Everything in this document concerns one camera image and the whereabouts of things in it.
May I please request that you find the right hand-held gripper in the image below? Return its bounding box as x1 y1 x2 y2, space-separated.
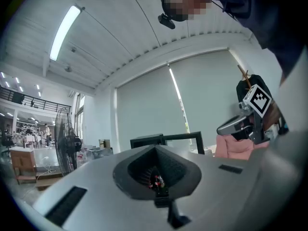
216 83 273 145

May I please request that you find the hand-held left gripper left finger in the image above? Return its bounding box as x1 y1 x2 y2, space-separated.
32 145 174 231

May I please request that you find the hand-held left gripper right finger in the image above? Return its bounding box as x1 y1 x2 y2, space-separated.
155 145 262 231

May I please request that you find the black display fridge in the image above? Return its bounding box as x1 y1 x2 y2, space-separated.
129 131 205 155

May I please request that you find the person's right forearm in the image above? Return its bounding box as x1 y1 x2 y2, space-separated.
263 100 283 132

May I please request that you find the glass fridge door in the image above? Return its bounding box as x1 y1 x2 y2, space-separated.
163 131 205 155

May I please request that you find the pink quilted blanket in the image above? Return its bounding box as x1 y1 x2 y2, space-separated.
215 133 270 160

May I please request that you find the grey roller blind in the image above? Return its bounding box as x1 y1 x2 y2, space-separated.
168 49 245 154
116 65 191 154

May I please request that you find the wooden coat rack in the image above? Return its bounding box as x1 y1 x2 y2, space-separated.
237 64 253 89

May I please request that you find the pack of water bottles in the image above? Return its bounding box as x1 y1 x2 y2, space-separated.
76 150 89 169

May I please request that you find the clear plastic storage box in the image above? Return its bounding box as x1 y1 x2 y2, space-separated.
87 147 114 160

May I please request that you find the cardboard box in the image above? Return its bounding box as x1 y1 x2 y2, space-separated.
98 138 111 150

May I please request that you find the black standing fan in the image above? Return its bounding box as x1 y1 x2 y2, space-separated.
54 107 83 178

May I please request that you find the wooden armchair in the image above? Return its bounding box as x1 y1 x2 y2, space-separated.
9 146 39 185

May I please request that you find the black office chair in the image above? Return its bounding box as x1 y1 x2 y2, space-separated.
0 128 15 156

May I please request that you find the person's dark top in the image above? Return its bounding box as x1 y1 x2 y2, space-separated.
187 0 308 81

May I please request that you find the person's head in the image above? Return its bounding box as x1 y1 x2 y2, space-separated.
160 0 214 23

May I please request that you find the black balcony railing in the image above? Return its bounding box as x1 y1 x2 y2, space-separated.
0 87 72 111

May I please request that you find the white ceiling tube light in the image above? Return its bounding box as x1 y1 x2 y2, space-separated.
49 5 82 62

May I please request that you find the white cable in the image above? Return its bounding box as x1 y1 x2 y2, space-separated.
36 155 58 178

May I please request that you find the black head camera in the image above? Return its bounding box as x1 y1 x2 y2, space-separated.
157 13 176 30

